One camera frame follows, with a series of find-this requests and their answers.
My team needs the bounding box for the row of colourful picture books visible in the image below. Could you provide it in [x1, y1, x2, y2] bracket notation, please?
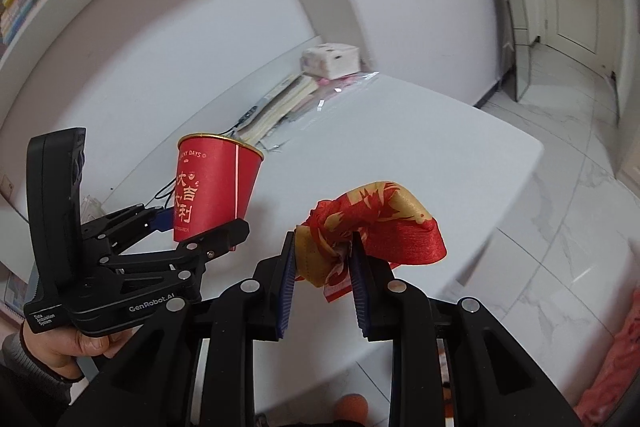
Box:
[0, 274, 31, 323]

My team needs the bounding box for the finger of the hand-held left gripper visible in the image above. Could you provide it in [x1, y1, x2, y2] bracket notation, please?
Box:
[82, 203, 176, 258]
[100, 218, 251, 280]

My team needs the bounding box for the person's left hand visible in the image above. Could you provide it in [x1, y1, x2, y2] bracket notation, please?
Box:
[20, 319, 143, 383]

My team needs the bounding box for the white tissue pack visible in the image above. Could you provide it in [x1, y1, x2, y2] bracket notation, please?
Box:
[301, 43, 361, 78]

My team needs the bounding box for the clear glass jar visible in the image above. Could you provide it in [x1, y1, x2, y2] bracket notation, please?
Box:
[82, 193, 108, 225]

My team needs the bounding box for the orange pink cloth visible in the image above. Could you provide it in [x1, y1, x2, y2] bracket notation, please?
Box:
[572, 289, 640, 427]

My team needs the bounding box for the clear plastic sleeve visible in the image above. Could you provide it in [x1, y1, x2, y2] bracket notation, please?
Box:
[270, 69, 388, 152]

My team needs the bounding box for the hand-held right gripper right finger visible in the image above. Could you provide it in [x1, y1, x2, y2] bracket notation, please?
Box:
[349, 232, 583, 427]

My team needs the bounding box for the person's left forearm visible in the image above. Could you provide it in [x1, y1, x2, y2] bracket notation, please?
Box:
[0, 332, 88, 408]

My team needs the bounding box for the black power cable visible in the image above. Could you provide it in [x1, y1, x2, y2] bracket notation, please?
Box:
[150, 119, 246, 208]

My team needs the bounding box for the red paper cup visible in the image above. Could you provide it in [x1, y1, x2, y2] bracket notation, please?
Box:
[172, 133, 265, 253]

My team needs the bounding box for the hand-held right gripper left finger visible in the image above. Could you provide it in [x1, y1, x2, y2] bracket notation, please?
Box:
[55, 231, 299, 427]

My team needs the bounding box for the orange slipper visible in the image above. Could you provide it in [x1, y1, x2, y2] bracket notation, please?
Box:
[332, 394, 371, 427]

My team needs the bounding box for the red gold fabric ribbon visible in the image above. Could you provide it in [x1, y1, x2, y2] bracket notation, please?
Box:
[292, 179, 448, 304]

